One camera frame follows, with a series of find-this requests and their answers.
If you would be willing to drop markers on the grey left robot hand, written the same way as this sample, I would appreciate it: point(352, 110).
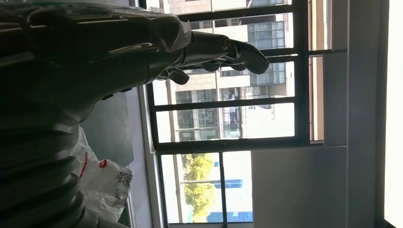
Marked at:
point(94, 56)

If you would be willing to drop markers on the grey courier bag black logo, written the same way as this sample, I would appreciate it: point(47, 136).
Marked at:
point(100, 188)

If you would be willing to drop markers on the green conveyor belt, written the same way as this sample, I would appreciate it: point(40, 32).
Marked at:
point(127, 218)

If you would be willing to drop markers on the green tree outside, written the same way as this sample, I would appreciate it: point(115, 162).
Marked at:
point(196, 195)

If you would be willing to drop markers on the black framed window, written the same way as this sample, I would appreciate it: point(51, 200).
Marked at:
point(300, 94)

